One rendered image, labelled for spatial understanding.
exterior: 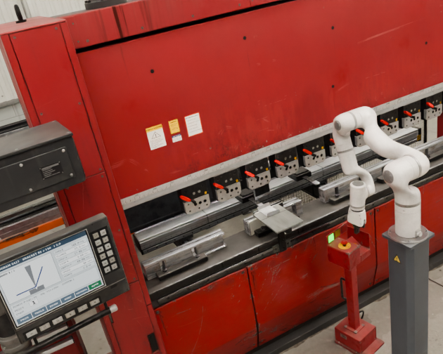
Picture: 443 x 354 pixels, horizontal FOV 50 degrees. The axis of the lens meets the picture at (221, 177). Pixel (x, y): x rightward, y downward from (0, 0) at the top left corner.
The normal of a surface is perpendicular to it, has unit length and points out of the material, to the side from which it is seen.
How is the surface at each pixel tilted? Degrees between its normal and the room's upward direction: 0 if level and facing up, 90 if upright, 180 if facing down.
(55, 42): 90
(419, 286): 90
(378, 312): 0
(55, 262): 90
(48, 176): 90
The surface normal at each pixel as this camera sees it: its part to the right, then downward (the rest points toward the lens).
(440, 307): -0.18, -0.89
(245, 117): 0.44, 0.30
